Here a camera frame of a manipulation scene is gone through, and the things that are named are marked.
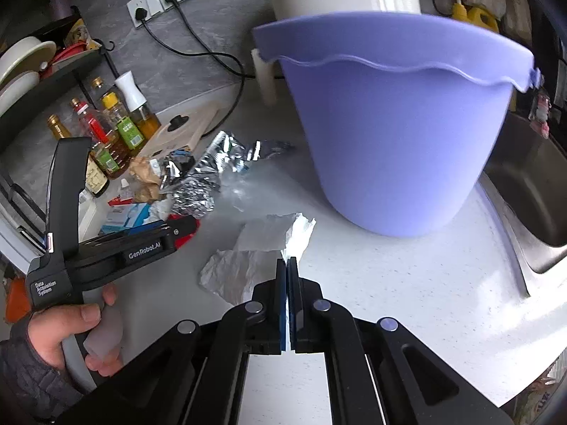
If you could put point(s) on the black stove grate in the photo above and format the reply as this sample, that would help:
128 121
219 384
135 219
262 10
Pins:
17 212

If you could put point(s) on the brown paper wrapper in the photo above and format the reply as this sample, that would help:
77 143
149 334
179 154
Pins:
144 170
146 194

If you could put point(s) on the red and white wrapper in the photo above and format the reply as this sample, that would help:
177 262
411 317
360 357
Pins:
120 201

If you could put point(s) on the white paper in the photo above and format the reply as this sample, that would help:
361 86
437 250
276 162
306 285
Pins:
252 239

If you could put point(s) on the red bowl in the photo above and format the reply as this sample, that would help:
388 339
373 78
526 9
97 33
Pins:
68 53

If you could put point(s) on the yellow soap dispenser bottle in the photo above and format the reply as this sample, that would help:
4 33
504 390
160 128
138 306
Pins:
480 15

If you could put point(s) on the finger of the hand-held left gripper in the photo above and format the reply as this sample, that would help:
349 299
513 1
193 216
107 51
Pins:
184 225

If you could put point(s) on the silver foil snack wrapper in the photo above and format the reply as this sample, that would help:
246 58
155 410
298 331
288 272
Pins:
177 164

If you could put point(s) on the small gold cap bottle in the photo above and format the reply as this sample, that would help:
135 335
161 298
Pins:
97 84

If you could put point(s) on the white plate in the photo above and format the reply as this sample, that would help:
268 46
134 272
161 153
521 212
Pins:
24 55
17 86

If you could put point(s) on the blue and white packet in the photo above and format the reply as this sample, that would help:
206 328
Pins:
128 219

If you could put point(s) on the stainless steel sink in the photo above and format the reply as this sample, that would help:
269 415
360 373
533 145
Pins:
522 177

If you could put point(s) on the person's left hand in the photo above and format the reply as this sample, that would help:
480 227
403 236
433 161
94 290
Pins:
57 325

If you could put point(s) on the yellow cap green label bottle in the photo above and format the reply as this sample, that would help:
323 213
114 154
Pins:
128 133

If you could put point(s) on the oil sprayer bottle white top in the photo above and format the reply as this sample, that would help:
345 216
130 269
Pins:
141 117

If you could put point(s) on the cream induction cooker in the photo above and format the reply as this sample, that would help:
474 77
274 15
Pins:
197 126

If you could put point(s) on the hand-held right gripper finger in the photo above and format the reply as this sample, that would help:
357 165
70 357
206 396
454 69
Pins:
281 294
293 294

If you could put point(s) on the large silver foil wrapper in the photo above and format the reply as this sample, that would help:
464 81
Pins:
226 150

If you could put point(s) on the flat brown paper wrapper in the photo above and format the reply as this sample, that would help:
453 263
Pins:
146 194

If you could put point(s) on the clear plastic wrap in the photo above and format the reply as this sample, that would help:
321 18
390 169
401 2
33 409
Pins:
239 183

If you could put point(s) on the black dish rack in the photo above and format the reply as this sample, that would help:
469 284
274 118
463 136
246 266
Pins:
57 79

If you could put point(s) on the dark sauce bottle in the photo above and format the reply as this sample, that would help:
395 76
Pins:
95 177

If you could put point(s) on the purple plastic bucket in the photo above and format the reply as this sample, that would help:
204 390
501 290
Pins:
390 141

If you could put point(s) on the person's left forearm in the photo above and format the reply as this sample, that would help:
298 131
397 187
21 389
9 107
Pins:
26 380

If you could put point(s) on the crinkled silver foil wrapper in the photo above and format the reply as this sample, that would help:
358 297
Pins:
195 197

